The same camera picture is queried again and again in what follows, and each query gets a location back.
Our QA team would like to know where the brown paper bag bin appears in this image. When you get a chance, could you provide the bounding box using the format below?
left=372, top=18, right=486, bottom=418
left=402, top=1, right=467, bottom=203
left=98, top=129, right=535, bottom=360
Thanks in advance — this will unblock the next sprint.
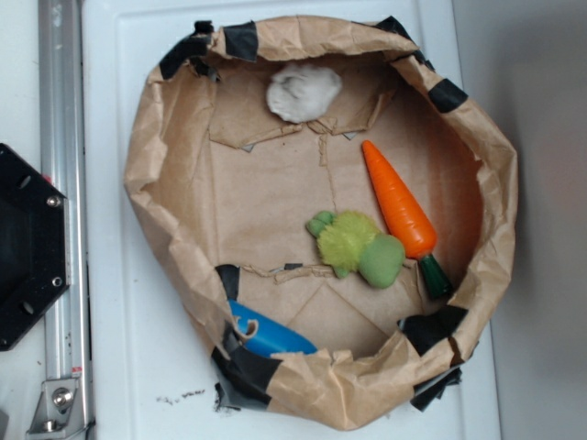
left=124, top=16, right=518, bottom=431

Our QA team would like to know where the green plush toy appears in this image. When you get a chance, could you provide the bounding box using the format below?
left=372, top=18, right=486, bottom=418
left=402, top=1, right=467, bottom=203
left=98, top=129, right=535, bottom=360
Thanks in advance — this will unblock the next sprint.
left=305, top=211, right=405, bottom=289

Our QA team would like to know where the orange plastic toy carrot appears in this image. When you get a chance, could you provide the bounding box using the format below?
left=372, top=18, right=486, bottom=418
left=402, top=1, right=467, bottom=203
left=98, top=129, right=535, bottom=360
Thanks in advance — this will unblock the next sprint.
left=361, top=140, right=454, bottom=299

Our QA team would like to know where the blue plastic scoop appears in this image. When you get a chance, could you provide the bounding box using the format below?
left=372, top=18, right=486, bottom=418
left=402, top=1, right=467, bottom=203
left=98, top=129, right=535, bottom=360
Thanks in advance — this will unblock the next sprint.
left=228, top=300, right=317, bottom=358

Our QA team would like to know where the aluminium extrusion rail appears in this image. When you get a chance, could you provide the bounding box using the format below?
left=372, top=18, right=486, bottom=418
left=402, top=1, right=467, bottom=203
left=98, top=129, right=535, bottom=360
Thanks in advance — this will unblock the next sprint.
left=39, top=1, right=94, bottom=413

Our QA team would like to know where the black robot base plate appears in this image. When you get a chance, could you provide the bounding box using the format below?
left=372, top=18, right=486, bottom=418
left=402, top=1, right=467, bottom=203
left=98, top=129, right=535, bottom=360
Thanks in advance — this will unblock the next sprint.
left=0, top=144, right=69, bottom=352

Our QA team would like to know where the metal corner bracket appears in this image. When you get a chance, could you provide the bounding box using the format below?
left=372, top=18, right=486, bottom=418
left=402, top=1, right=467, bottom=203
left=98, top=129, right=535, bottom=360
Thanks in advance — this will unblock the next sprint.
left=25, top=378, right=94, bottom=439

